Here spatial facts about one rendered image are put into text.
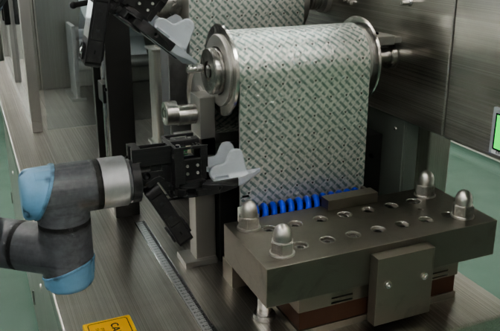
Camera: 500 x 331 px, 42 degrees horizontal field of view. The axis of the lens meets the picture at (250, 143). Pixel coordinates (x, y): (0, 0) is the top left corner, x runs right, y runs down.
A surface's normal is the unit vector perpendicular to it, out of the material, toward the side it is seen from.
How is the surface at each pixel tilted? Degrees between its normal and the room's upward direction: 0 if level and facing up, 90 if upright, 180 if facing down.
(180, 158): 90
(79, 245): 90
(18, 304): 0
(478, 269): 0
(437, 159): 90
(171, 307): 0
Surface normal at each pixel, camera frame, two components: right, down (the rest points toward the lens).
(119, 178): 0.34, -0.21
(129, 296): 0.00, -0.95
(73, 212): 0.66, 0.23
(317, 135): 0.40, 0.29
